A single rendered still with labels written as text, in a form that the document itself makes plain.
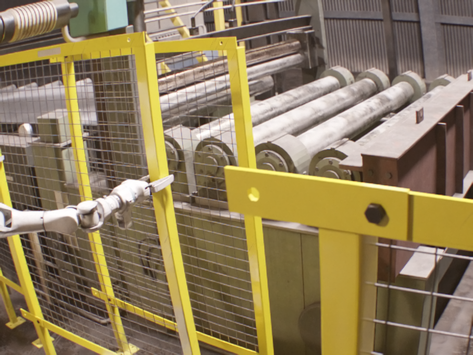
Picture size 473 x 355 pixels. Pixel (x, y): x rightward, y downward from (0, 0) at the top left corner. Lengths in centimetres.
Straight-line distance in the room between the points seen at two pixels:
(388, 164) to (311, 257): 72
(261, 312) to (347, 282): 195
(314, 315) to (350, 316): 233
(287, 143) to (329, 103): 116
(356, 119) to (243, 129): 141
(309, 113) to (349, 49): 885
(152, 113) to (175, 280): 60
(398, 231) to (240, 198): 18
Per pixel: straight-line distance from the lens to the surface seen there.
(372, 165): 241
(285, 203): 61
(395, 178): 239
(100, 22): 313
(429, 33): 1124
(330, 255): 62
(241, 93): 221
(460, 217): 54
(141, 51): 190
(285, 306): 310
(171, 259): 210
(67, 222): 176
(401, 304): 277
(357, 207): 57
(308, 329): 305
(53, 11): 296
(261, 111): 387
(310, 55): 498
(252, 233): 239
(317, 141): 312
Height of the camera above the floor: 205
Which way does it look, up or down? 20 degrees down
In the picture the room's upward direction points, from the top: 6 degrees counter-clockwise
